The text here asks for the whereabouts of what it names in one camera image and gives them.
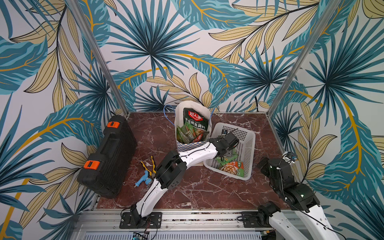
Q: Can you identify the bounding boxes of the blue checkered paper bag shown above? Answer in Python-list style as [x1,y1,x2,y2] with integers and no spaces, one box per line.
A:
[163,101,213,153]

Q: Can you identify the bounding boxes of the green red condiment packet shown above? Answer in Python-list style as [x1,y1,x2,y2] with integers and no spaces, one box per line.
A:
[176,123,210,144]

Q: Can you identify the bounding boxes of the dark green condiment packet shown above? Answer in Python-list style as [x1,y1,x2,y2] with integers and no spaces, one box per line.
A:
[183,108,209,131]

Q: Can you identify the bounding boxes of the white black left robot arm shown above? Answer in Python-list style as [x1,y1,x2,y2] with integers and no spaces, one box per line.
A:
[130,133,240,225]

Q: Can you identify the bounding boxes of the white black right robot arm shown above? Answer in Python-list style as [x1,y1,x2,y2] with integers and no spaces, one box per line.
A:
[256,152,346,240]

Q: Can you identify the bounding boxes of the green white condiment packet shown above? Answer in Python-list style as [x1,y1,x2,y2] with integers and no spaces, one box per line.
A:
[215,149,238,166]

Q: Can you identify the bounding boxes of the green soup condiment packet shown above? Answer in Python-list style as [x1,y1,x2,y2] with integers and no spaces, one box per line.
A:
[220,161,244,177]

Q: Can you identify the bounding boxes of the white plastic basket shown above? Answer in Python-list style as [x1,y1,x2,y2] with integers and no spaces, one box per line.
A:
[204,123,256,181]

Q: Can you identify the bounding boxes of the yellow black pliers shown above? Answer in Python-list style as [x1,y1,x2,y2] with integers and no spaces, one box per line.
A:
[140,155,157,178]

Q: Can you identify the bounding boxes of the blue plastic tool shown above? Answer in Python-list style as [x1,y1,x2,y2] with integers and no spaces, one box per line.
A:
[135,170,153,188]

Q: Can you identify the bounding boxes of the black tool case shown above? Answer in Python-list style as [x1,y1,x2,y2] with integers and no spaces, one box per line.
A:
[77,116,137,199]

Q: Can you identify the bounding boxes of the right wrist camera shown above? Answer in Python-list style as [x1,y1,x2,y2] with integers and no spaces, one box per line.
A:
[282,152,298,165]

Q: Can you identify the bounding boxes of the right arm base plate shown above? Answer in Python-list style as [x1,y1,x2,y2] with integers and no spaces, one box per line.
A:
[238,206,271,228]

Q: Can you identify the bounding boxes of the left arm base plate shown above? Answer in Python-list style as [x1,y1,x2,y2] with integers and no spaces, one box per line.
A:
[119,212,163,230]

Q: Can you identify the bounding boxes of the right aluminium corner post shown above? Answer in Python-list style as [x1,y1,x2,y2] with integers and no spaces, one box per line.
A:
[267,1,341,118]

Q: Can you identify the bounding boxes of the aluminium corner post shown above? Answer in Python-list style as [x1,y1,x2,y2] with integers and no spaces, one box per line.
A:
[267,1,341,118]
[67,0,130,119]

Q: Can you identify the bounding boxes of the left aluminium corner post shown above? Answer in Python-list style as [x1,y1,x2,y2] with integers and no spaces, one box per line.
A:
[67,0,130,119]

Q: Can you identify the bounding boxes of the aluminium front rail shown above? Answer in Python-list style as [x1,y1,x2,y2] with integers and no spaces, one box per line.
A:
[70,209,273,240]

